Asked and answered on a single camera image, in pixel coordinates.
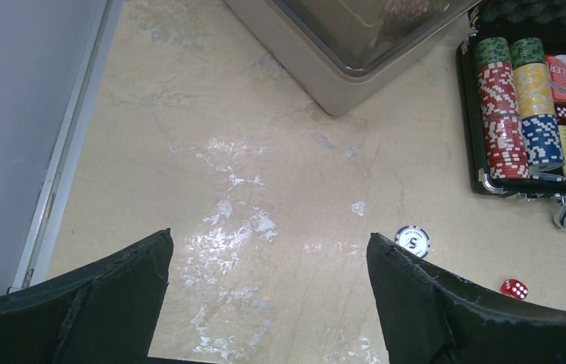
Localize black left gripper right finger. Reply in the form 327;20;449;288
367;233;566;363

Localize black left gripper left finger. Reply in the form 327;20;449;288
0;230;174;363

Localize white dealer chip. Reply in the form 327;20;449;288
394;225;431;258

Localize small red die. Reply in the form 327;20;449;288
499;278;529;300

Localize black poker set case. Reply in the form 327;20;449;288
456;1;566;232

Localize red white chip row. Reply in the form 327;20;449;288
474;37;530;180

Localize yellow blue chip row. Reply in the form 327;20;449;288
509;37;564;182

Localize translucent brown plastic box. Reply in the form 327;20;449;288
227;0;478;116

